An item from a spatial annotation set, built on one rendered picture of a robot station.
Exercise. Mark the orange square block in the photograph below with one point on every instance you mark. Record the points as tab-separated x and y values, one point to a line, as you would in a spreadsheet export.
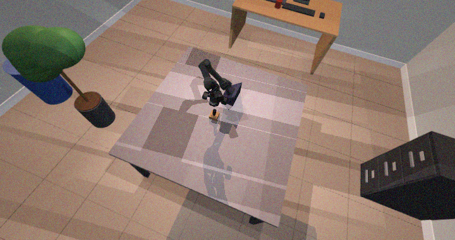
214	117

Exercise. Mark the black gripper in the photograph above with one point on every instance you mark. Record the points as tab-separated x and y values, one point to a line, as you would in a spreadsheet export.
206	94

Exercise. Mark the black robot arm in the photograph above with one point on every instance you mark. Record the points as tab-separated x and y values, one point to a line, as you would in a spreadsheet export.
209	83

